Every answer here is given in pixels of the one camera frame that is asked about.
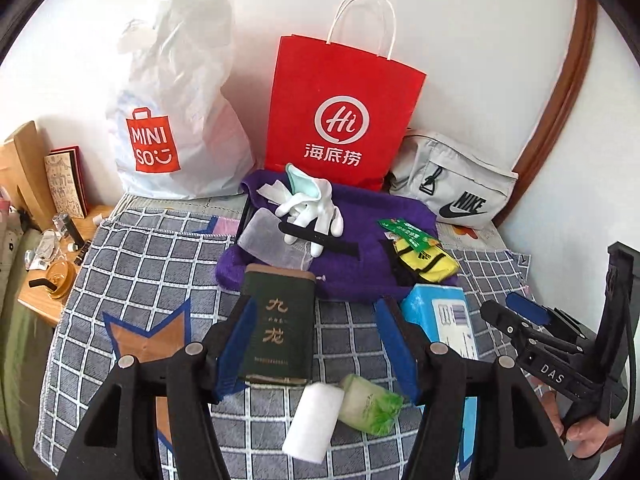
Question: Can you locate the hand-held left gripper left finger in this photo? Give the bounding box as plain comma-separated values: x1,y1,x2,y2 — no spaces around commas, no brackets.
57,292,258,480

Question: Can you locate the brown wooden bed frame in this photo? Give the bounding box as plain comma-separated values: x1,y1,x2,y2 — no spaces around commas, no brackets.
510,0,598,221

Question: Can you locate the red paper bag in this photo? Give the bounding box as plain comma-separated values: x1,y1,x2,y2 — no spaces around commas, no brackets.
264,0,427,192

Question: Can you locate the white mesh bag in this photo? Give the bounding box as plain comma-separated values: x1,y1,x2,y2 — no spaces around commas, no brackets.
239,208,313,268

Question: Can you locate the red-edged illustrated book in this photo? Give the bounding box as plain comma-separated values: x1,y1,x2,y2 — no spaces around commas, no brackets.
44,146,90,221

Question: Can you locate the white plastic shopping bag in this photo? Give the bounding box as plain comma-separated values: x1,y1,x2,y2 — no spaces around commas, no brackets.
105,0,256,200

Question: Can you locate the grey checked star blanket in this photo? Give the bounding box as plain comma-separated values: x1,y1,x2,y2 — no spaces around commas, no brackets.
32,205,531,480

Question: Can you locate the purple towel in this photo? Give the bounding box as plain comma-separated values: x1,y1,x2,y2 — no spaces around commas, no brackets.
216,169,460,303

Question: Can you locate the blue tissue pack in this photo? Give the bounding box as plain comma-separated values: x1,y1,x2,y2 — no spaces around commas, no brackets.
402,282,481,461

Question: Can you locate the white foam block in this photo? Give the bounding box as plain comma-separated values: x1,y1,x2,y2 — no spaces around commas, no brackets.
281,382,346,463

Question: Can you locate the wooden bedside table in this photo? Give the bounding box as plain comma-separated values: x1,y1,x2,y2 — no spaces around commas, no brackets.
17,205,116,328

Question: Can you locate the wooden board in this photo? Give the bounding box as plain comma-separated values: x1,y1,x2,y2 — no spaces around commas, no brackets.
0,120,56,216

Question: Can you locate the green snack packet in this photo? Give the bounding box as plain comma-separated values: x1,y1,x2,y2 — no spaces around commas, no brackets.
376,217,441,256

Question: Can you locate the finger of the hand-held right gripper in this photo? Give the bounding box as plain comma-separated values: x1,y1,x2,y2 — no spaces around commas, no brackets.
506,292,581,346
481,301,538,361

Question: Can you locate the dark green tin box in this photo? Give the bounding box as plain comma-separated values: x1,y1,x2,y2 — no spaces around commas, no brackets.
237,263,317,387

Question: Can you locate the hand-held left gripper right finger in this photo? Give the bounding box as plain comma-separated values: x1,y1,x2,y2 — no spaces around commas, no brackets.
374,297,571,480

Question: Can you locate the black strap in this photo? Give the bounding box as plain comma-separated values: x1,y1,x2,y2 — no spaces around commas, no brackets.
278,222,359,261

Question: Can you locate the person's right hand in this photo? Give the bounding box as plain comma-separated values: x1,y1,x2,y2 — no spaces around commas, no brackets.
539,386,619,460

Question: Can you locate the glass teapot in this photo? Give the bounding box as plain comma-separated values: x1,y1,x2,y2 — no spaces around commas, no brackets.
29,257,76,303

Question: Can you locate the green white tissue packet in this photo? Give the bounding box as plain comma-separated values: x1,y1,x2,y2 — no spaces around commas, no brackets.
337,374,405,436

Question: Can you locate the grey waist bag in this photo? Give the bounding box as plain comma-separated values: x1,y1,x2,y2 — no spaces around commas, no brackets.
389,130,519,231

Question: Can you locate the olive green cloth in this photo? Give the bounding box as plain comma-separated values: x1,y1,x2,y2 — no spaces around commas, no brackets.
0,230,51,461

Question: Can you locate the white rubber glove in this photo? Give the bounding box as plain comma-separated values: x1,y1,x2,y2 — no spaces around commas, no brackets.
275,177,345,257

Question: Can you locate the yellow black sock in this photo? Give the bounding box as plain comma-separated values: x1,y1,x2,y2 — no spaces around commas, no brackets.
382,240,460,286

